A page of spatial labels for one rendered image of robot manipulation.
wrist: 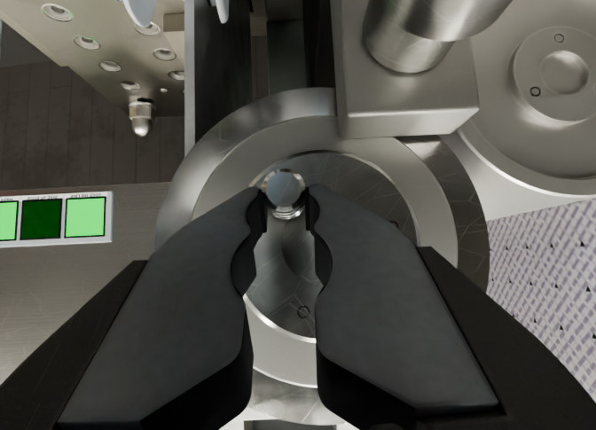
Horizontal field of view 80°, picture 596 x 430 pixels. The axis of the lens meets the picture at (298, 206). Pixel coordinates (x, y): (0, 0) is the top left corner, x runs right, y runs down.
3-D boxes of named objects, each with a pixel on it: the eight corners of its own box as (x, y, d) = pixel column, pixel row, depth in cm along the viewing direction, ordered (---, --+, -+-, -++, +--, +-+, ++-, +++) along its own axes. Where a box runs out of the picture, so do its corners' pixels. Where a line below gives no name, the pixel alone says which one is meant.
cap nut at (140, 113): (150, 100, 49) (149, 131, 49) (160, 111, 53) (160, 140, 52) (123, 101, 49) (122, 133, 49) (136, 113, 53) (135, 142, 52)
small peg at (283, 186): (296, 217, 11) (254, 202, 11) (298, 225, 14) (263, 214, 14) (311, 175, 11) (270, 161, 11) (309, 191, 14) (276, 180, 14)
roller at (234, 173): (444, 109, 16) (473, 383, 14) (356, 201, 42) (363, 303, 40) (186, 120, 16) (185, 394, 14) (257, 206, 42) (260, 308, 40)
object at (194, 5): (192, -165, 20) (194, 156, 17) (251, 63, 43) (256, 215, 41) (184, -164, 20) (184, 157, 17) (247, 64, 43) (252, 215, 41)
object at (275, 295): (320, 389, 13) (186, 237, 14) (317, 371, 15) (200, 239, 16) (463, 247, 14) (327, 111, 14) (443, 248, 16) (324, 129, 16)
